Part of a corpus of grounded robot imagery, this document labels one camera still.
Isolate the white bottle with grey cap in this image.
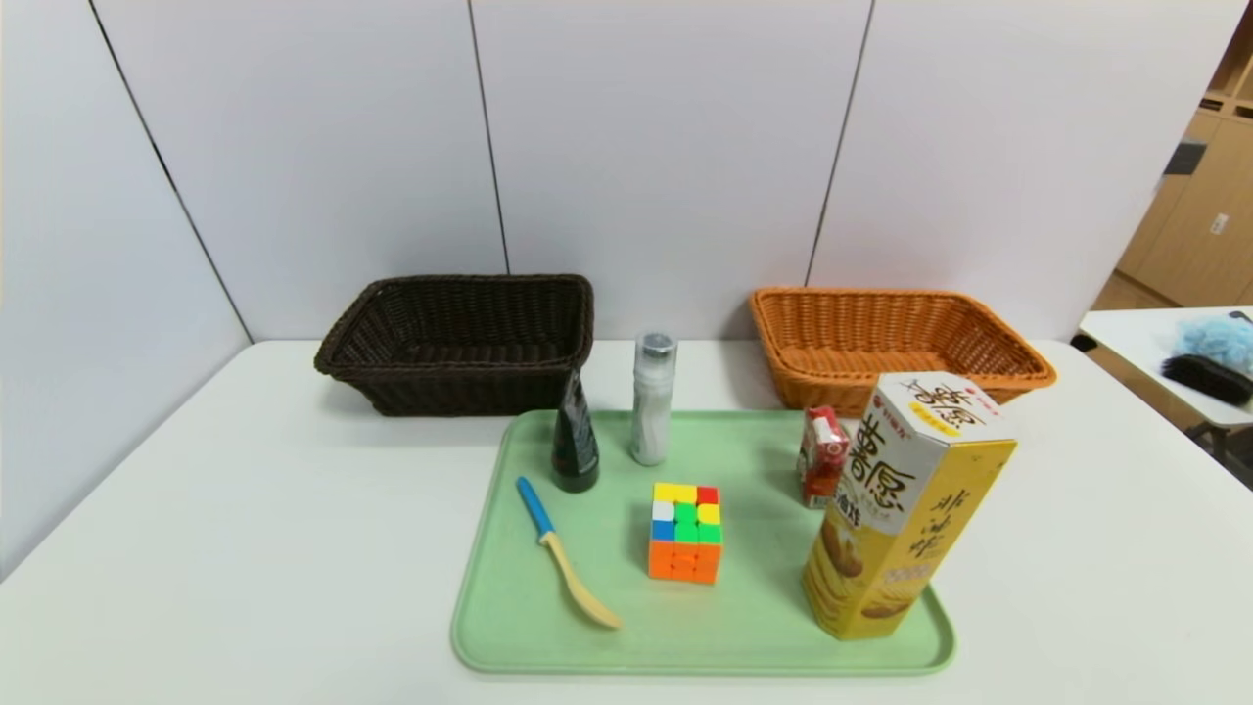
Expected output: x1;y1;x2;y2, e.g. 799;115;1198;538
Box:
630;332;678;467

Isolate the black squeeze tube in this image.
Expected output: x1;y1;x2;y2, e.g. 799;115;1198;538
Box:
551;369;600;494

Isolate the small red drink carton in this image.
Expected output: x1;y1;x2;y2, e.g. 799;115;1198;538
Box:
797;406;851;509

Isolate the yellow spoon with blue handle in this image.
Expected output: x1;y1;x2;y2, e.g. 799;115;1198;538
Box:
516;477;623;630

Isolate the yellow hexagonal biscuit box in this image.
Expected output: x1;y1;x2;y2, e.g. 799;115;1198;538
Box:
802;372;1017;641

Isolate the dark brown wicker basket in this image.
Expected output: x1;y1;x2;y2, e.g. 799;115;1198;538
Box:
314;274;595;417

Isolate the orange wicker basket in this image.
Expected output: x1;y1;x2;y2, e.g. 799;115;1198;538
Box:
750;287;1057;419

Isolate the colourful puzzle cube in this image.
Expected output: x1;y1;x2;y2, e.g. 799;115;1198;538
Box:
648;482;723;587

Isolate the light green plastic tray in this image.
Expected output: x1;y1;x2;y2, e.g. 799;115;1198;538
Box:
450;408;957;677

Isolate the white side table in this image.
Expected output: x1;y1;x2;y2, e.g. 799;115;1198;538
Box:
1079;306;1253;488

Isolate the wooden cabinet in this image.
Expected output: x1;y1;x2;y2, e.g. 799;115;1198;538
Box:
1091;10;1253;309

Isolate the black brush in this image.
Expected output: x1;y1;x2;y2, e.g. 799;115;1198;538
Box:
1161;353;1253;406

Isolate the blue fluffy duster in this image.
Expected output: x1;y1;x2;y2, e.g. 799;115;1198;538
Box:
1175;315;1253;375

